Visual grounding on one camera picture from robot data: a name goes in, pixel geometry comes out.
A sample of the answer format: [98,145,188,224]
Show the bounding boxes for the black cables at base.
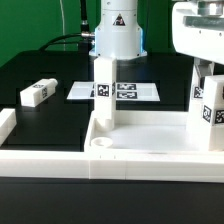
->
[39,0,96,52]

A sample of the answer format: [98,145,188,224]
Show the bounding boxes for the white desk top tray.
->
[84,110,224,154]

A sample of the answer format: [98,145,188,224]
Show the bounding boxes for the tag marker base plate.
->
[67,82,160,102]

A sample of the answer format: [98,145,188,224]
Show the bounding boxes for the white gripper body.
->
[172,0,224,65]

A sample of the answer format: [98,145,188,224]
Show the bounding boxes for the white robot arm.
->
[89,0,224,64]

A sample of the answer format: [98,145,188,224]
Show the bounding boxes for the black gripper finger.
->
[194,58,206,88]

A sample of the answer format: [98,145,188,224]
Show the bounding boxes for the white U-shaped fence frame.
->
[0,108,224,184]

